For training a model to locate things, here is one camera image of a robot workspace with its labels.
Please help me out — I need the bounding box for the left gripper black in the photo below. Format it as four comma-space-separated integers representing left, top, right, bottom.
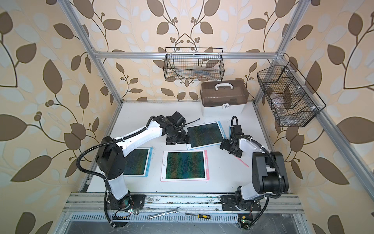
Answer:
166, 127, 192, 144

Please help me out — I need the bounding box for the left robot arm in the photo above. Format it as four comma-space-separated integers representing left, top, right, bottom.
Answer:
76, 112, 189, 202

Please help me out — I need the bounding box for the black wire basket back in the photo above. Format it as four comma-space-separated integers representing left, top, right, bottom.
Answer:
162, 46, 225, 82

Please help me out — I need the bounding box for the black wire basket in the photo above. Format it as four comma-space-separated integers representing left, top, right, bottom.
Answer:
257, 61, 326, 127
162, 46, 225, 82

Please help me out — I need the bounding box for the pink stylus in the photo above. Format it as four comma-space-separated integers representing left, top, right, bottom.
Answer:
236, 158, 249, 168

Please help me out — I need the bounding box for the brown lid storage box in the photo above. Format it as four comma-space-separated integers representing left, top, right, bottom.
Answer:
200, 80, 249, 117

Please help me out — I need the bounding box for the silver wrench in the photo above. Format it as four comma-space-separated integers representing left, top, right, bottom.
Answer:
147, 207, 180, 220

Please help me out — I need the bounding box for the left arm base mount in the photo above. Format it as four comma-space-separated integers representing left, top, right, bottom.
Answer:
104, 193, 146, 210

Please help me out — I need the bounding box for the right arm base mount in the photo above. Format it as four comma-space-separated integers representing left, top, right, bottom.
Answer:
220, 195, 262, 212

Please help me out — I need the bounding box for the yellow black screwdriver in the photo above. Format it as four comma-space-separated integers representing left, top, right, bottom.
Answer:
185, 213, 211, 220

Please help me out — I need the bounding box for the pink writing tablet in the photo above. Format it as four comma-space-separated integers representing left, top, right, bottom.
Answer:
160, 150, 210, 182

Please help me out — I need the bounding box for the black wire basket right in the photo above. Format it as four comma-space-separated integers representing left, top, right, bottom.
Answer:
257, 61, 326, 127

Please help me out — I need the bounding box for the aluminium frame rail front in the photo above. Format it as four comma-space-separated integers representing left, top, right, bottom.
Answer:
63, 193, 304, 214

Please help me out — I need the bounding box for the blue writing tablet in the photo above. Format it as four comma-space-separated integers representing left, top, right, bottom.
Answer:
187, 121, 226, 150
123, 147, 153, 177

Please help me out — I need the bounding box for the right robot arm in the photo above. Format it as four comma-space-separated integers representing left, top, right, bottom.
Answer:
220, 116, 289, 210

